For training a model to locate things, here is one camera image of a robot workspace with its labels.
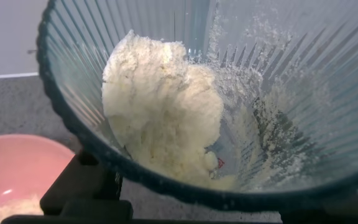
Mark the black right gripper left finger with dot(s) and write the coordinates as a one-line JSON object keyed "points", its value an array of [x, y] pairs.
{"points": [[82, 193]]}

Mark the pink plastic bowl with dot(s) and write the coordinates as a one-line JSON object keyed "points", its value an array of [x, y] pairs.
{"points": [[17, 168]]}

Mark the ribbed translucent teal cup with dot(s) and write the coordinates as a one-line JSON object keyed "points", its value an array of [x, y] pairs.
{"points": [[322, 93]]}

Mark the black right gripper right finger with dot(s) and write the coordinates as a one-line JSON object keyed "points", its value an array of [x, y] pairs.
{"points": [[337, 215]]}

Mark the pale yellow powder heap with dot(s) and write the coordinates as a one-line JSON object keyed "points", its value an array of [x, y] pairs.
{"points": [[160, 102], [11, 213]]}

